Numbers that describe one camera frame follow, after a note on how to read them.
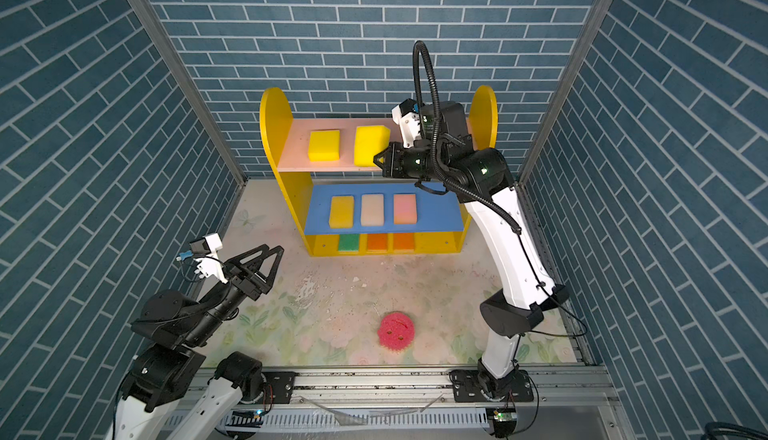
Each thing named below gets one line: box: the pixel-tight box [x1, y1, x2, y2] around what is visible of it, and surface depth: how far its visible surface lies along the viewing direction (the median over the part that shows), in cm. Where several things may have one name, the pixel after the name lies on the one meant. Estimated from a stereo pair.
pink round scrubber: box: [377, 312, 415, 351], surface depth 81 cm
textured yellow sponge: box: [329, 196, 355, 229], surface depth 91 cm
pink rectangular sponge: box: [394, 194, 418, 225], surface depth 93 cm
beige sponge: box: [360, 194, 385, 226], surface depth 93 cm
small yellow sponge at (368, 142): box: [354, 125, 391, 166], surface depth 62 cm
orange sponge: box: [367, 233, 387, 251], surface depth 101 cm
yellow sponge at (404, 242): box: [393, 232, 415, 253], surface depth 103 cm
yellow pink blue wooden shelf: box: [260, 85, 499, 257], surface depth 91 cm
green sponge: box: [340, 234, 359, 251], surface depth 101 cm
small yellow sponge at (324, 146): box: [308, 130, 341, 162], surface depth 71 cm
